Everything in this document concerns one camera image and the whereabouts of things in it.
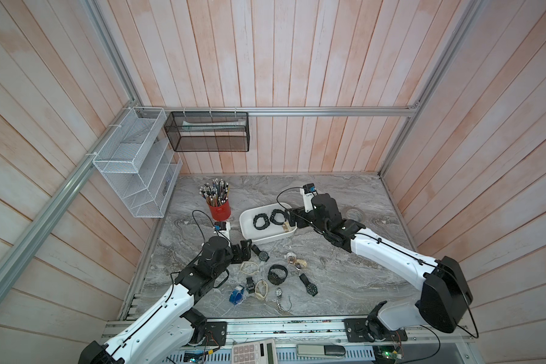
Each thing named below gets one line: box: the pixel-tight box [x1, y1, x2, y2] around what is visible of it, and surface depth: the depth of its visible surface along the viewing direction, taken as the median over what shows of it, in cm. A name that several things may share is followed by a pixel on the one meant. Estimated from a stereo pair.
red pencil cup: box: [208, 200, 232, 222], surface depth 105 cm
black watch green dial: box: [298, 273, 319, 297], surface depth 85 cm
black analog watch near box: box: [251, 244, 270, 263], surface depth 92 cm
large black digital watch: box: [266, 263, 289, 286], surface depth 87 cm
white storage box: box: [238, 202, 299, 245], surface depth 102 cm
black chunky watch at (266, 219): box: [253, 213, 270, 230], surface depth 103 cm
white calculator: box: [231, 338, 279, 364], surface depth 70 cm
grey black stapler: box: [295, 344, 347, 359], surface depth 69 cm
